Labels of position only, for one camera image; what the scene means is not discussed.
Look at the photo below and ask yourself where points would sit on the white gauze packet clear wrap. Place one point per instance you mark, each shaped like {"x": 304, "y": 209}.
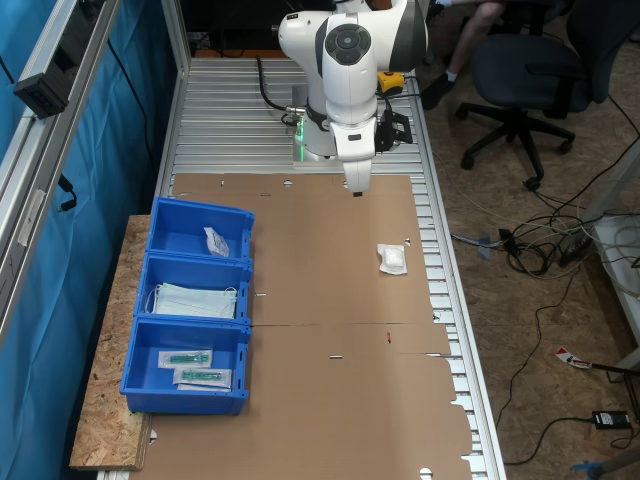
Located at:
{"x": 392, "y": 259}

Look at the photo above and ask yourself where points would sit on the yellow emergency stop button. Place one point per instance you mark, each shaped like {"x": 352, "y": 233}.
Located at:
{"x": 390, "y": 82}

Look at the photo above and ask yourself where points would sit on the brown cardboard sheet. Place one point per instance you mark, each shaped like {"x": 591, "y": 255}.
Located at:
{"x": 325, "y": 300}

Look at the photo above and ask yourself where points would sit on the crumpled printed white packet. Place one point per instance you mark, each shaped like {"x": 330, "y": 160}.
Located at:
{"x": 217, "y": 242}

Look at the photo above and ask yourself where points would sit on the aluminium profile table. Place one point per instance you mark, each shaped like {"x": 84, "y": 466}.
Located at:
{"x": 225, "y": 100}

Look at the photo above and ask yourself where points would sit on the blue bin holding face masks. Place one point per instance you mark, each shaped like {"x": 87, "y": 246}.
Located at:
{"x": 195, "y": 272}

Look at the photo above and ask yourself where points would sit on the person's leg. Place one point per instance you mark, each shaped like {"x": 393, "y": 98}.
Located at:
{"x": 475, "y": 30}

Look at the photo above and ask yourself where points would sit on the blue bin holding gauze packets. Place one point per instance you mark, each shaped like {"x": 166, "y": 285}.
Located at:
{"x": 175, "y": 235}

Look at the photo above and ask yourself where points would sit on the light blue face mask stack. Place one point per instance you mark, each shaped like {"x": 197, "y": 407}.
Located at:
{"x": 195, "y": 302}

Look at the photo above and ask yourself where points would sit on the dark office chair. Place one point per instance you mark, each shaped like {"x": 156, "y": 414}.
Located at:
{"x": 525, "y": 70}

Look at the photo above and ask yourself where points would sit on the green syringe in clear packet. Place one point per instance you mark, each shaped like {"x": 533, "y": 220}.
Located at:
{"x": 202, "y": 376}
{"x": 185, "y": 358}

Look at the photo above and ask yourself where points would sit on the red and white sign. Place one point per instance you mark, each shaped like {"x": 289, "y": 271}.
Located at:
{"x": 570, "y": 357}

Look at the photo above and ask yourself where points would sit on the blue bin holding syringe packets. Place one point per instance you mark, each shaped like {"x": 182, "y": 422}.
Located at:
{"x": 150, "y": 380}

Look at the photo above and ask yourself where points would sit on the OSB wood board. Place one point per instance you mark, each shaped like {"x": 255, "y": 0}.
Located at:
{"x": 110, "y": 350}

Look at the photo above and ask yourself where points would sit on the black box on beam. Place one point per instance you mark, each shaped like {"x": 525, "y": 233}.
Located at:
{"x": 45, "y": 90}

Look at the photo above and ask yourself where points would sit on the black power adapter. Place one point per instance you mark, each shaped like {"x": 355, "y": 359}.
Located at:
{"x": 610, "y": 419}

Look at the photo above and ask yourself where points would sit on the white metal frame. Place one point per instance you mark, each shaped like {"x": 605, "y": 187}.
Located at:
{"x": 625, "y": 300}

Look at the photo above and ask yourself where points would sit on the aluminium frame beam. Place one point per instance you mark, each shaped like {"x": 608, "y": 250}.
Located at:
{"x": 30, "y": 150}

